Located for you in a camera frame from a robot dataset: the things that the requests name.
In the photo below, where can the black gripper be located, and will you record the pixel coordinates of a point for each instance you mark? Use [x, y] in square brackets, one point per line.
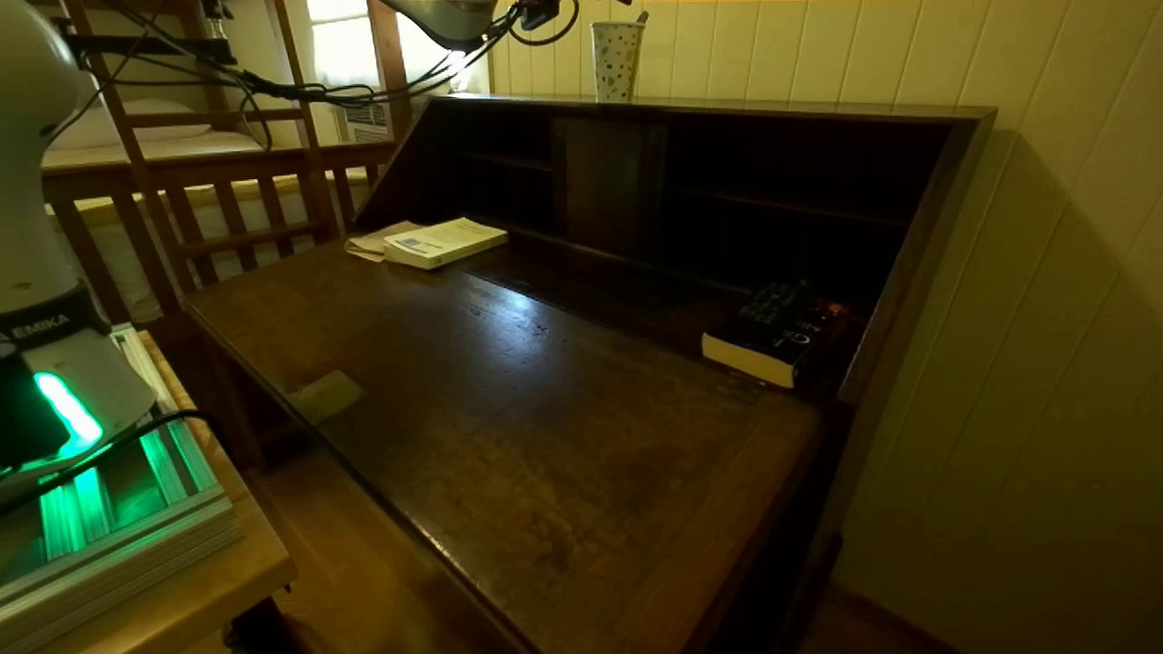
[536, 11]

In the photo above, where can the white polka dot paper cup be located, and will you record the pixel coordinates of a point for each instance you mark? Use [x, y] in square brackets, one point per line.
[615, 57]

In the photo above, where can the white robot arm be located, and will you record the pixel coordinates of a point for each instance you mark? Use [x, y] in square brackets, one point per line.
[43, 88]

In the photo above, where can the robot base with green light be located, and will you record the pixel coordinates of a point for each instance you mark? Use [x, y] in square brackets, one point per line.
[129, 469]

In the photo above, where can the white paperback book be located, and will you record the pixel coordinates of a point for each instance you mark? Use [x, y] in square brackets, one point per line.
[443, 241]

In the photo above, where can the brown paper envelope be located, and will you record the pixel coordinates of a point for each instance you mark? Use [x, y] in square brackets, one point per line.
[379, 243]

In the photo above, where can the dark wooden secretary desk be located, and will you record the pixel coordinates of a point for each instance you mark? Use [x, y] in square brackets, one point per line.
[542, 414]

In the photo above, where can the small paper note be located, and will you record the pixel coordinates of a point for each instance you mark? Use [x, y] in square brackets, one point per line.
[324, 397]

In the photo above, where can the light wooden side table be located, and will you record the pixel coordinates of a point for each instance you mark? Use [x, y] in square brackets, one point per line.
[176, 585]

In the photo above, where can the white wall air conditioner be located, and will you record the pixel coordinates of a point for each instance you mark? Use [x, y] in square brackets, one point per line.
[364, 122]

